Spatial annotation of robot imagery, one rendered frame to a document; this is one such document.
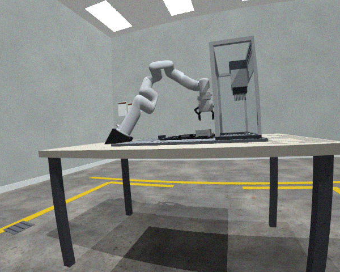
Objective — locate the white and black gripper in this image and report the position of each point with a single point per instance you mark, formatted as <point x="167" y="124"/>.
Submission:
<point x="204" y="106"/>

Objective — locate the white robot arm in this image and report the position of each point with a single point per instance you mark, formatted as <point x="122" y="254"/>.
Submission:
<point x="147" y="99"/>

